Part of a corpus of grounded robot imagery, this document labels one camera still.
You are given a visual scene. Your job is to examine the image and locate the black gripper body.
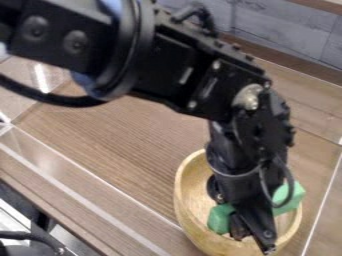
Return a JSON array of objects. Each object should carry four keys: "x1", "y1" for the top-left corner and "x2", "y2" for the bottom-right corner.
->
[{"x1": 205, "y1": 86, "x2": 294, "y2": 213}]

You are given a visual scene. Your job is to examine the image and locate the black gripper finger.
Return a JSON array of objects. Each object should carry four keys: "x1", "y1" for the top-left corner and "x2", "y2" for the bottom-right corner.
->
[
  {"x1": 228, "y1": 213, "x2": 251, "y2": 241},
  {"x1": 236, "y1": 204, "x2": 278, "y2": 255}
]

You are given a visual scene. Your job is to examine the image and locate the green rectangular block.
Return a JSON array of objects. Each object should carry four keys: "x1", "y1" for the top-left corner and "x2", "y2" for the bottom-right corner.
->
[{"x1": 207, "y1": 182, "x2": 306, "y2": 235}]

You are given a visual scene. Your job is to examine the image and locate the round wooden bowl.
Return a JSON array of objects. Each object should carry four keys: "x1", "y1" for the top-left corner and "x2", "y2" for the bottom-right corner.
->
[{"x1": 173, "y1": 149, "x2": 302, "y2": 256}]

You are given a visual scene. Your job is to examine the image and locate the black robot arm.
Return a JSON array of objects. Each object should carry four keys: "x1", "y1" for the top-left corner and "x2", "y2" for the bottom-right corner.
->
[{"x1": 0, "y1": 0, "x2": 295, "y2": 254}]

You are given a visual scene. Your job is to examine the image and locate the clear acrylic enclosure wall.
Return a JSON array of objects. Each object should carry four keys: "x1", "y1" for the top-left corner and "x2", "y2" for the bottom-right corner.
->
[{"x1": 0, "y1": 6, "x2": 342, "y2": 256}]

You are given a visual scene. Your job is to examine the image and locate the black metal frame bracket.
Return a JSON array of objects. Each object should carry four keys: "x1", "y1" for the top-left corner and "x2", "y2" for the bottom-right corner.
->
[{"x1": 29, "y1": 212, "x2": 87, "y2": 256}]

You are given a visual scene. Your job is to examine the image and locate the black cable at corner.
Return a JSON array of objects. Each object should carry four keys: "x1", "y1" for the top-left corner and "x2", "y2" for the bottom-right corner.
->
[{"x1": 0, "y1": 229, "x2": 59, "y2": 256}]

